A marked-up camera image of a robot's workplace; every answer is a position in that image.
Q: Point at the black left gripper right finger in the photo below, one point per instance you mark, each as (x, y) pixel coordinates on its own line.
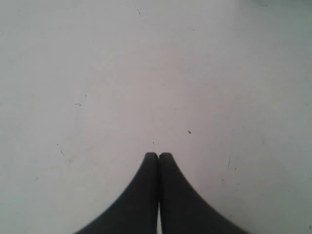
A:
(182, 209)

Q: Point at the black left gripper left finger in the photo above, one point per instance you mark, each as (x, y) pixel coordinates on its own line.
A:
(135, 211)

